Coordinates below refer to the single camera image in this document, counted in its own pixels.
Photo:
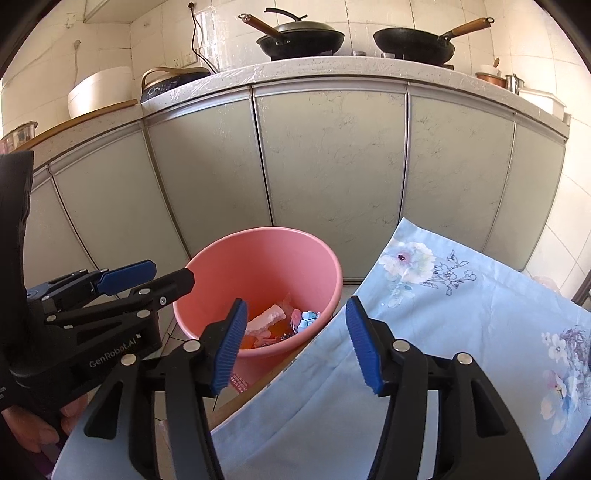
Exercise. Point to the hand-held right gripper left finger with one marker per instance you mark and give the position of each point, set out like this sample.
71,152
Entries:
228,346

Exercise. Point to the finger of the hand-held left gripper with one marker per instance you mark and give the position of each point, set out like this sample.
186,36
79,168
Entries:
175,284
124,277

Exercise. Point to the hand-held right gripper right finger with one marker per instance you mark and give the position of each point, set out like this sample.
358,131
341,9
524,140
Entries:
364,346

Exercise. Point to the steel wool scrubber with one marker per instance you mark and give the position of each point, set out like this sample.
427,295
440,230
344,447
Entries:
286,337

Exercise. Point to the colorful wrapper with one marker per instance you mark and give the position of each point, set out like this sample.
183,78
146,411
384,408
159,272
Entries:
304,321

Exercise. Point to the pink plastic bucket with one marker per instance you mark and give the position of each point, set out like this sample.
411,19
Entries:
258,258

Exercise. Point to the person's left forearm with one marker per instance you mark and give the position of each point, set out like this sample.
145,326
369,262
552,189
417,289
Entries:
14,221

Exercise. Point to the person's left hand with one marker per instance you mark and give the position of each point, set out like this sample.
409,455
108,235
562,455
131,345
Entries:
27,431

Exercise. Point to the floral light blue tablecloth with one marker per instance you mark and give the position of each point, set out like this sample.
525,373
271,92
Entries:
438,323

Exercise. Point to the purple garment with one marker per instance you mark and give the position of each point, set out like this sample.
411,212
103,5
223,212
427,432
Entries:
44,461

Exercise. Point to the glass jar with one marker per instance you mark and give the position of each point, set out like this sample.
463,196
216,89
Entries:
18,136

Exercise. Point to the white round pot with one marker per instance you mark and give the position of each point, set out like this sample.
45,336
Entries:
99,92

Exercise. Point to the grey kitchen cabinet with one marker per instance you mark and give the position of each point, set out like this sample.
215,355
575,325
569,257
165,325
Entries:
332,161

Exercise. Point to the metal shelf rack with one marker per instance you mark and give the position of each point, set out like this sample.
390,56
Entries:
581,290

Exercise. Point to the clear plastic splash guard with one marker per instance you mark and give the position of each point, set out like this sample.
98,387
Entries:
221,41

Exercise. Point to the black wok with lid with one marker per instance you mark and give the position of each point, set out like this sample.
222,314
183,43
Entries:
300,39

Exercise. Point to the gas stove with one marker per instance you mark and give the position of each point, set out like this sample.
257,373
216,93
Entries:
374,54

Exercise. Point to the copper pot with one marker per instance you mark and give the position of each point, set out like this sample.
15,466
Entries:
490,81

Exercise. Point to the steel cup with lid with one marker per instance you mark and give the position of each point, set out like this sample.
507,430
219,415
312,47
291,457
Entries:
513,83

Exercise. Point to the white rectangular container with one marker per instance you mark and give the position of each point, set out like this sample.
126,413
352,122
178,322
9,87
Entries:
542,101

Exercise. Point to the white bowl with spoon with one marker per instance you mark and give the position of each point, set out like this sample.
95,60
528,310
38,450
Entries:
490,70

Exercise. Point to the wall socket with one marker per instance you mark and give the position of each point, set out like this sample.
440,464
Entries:
184,60

